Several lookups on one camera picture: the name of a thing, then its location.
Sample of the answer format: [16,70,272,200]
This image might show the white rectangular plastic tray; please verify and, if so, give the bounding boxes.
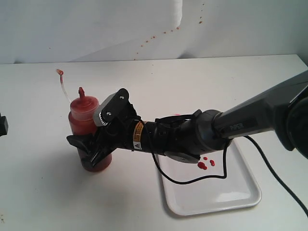
[156,141,262,216]

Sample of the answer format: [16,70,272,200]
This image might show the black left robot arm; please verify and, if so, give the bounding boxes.
[0,116,8,136]

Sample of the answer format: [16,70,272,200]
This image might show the red sauce squeeze bottle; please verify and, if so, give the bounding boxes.
[55,68,113,173]

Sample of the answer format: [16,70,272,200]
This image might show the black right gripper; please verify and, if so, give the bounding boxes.
[66,103,140,168]

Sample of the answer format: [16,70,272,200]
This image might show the red sauce drops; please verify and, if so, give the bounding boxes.
[197,156,216,170]

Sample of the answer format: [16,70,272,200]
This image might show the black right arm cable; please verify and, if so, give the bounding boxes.
[134,117,308,218]

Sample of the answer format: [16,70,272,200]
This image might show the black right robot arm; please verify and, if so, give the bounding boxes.
[67,72,308,167]

